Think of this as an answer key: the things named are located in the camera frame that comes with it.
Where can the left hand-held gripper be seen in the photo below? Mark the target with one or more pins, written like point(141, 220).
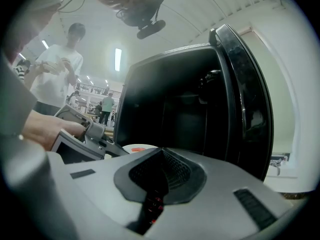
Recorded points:
point(75, 146)

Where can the white plate of food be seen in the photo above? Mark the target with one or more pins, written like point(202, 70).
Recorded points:
point(136, 147)

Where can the person's left forearm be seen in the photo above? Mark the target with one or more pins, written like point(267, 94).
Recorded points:
point(15, 96)

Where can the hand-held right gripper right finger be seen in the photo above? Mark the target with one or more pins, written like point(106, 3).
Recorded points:
point(220, 184)

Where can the black fridge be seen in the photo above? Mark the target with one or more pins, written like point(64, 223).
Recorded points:
point(175, 96)

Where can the long ceiling light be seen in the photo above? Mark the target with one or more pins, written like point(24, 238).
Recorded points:
point(118, 59)
point(45, 44)

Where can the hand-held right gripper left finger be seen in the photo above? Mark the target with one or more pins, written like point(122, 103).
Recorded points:
point(95, 184)

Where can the person's left hand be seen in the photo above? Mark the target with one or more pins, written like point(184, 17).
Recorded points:
point(52, 129)

